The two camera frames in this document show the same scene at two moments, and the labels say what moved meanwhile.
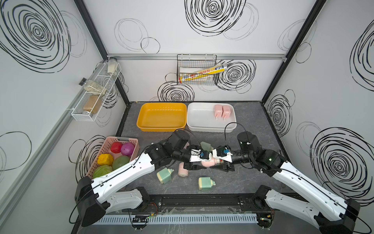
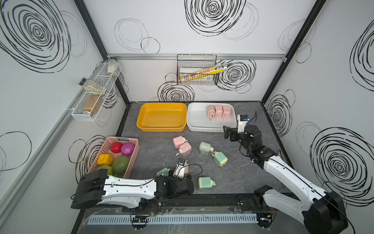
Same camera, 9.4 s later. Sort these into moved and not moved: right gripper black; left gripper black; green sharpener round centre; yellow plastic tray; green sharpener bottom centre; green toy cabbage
Moved: right gripper black; left gripper black
Not moved: yellow plastic tray; green sharpener round centre; green toy cabbage; green sharpener bottom centre
